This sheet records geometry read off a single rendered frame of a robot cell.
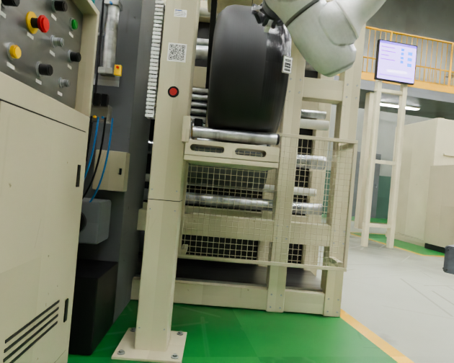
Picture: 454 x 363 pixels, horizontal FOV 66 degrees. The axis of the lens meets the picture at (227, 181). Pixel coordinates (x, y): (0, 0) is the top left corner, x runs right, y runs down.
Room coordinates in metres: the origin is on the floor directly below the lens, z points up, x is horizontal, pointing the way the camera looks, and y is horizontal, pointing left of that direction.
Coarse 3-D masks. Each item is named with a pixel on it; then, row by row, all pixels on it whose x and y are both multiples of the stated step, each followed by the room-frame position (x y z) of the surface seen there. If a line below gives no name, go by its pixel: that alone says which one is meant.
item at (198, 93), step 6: (192, 90) 1.82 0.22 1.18; (198, 90) 1.82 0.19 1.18; (204, 90) 1.82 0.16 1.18; (192, 96) 1.81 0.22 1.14; (198, 96) 1.81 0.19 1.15; (204, 96) 1.82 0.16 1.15; (192, 102) 1.82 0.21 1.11; (198, 102) 1.83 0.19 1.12; (204, 102) 1.95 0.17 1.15; (192, 108) 1.95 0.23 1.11; (198, 108) 1.95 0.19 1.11; (204, 108) 1.84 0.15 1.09; (192, 114) 1.83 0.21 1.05; (198, 114) 1.82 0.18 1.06; (204, 114) 1.82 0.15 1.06; (192, 120) 1.83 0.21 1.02; (204, 120) 1.83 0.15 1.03; (204, 126) 1.81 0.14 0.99
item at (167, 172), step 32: (192, 0) 1.42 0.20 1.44; (192, 32) 1.42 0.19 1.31; (160, 64) 1.42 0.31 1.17; (192, 64) 1.45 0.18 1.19; (160, 96) 1.41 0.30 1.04; (160, 128) 1.41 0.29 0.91; (160, 160) 1.42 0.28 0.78; (160, 192) 1.42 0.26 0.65; (160, 224) 1.42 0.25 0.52; (160, 256) 1.42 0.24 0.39; (160, 288) 1.42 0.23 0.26; (160, 320) 1.42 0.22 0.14
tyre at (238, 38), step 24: (216, 24) 1.30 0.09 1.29; (240, 24) 1.25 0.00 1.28; (216, 48) 1.26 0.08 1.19; (240, 48) 1.23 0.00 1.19; (264, 48) 1.23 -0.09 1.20; (288, 48) 1.27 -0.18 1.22; (216, 72) 1.26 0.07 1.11; (240, 72) 1.24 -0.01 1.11; (264, 72) 1.24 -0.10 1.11; (216, 96) 1.28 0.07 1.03; (240, 96) 1.27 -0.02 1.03; (264, 96) 1.27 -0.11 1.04; (216, 120) 1.35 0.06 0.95; (240, 120) 1.33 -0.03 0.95; (264, 120) 1.33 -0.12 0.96
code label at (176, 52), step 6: (168, 48) 1.41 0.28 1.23; (174, 48) 1.42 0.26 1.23; (180, 48) 1.42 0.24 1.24; (186, 48) 1.42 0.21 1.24; (168, 54) 1.41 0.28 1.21; (174, 54) 1.42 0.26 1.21; (180, 54) 1.42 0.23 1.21; (168, 60) 1.41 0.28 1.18; (174, 60) 1.42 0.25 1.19; (180, 60) 1.42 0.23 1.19
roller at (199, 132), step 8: (192, 128) 1.37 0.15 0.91; (200, 128) 1.35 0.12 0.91; (208, 128) 1.35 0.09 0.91; (216, 128) 1.35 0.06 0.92; (192, 136) 1.35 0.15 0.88; (200, 136) 1.35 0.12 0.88; (208, 136) 1.35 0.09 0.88; (216, 136) 1.35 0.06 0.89; (224, 136) 1.35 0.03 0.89; (232, 136) 1.35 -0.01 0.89; (240, 136) 1.35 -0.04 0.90; (248, 136) 1.35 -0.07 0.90; (256, 136) 1.35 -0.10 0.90; (264, 136) 1.35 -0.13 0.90; (272, 136) 1.35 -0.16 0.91; (272, 144) 1.37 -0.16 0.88
